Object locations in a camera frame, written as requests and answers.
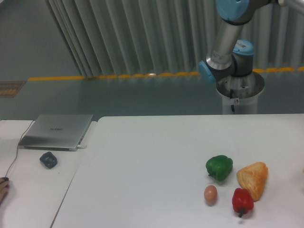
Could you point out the person hand dark nails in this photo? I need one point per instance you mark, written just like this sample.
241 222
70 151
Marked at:
4 187

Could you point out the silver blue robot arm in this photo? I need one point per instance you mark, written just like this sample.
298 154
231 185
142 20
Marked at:
225 59

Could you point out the green bell pepper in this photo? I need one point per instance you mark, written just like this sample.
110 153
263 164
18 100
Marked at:
219 167

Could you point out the red bell pepper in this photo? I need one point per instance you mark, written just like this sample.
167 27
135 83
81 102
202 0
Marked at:
242 201

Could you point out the small black case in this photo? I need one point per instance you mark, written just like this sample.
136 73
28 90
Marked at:
49 160

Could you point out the silver closed laptop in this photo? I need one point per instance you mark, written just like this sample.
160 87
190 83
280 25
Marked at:
56 132

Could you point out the white pleated curtain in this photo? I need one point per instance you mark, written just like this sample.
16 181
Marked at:
139 37

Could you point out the brown egg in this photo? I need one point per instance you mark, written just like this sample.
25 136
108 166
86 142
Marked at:
210 194

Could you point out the orange toy bread wedge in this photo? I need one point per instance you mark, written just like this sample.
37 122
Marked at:
253 178

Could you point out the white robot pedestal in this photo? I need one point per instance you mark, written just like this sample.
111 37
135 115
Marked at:
240 94

